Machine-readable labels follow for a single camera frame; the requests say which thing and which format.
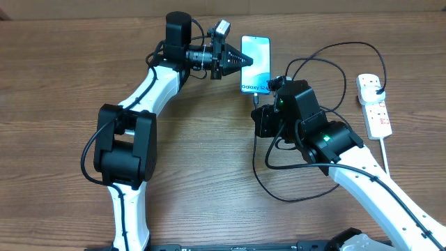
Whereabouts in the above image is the white charger adapter plug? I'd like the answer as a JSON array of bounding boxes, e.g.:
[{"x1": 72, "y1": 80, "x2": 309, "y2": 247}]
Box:
[{"x1": 358, "y1": 85, "x2": 386, "y2": 105}]

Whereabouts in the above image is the black USB charging cable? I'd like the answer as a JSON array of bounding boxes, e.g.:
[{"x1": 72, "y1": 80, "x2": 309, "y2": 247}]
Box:
[{"x1": 252, "y1": 41, "x2": 387, "y2": 203}]

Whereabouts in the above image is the white power strip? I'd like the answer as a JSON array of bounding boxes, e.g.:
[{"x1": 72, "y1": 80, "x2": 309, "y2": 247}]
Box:
[{"x1": 356, "y1": 73, "x2": 392, "y2": 139}]

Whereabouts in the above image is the Samsung Galaxy smartphone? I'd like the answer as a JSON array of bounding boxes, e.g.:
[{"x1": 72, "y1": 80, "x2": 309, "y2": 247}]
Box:
[{"x1": 240, "y1": 36, "x2": 271, "y2": 95}]

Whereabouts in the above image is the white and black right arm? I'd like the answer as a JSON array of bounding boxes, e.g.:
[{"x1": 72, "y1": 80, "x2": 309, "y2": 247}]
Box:
[{"x1": 251, "y1": 76, "x2": 445, "y2": 250}]

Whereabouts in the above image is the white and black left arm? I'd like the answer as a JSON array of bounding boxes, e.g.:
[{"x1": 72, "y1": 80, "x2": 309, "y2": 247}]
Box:
[{"x1": 89, "y1": 11, "x2": 253, "y2": 250}]

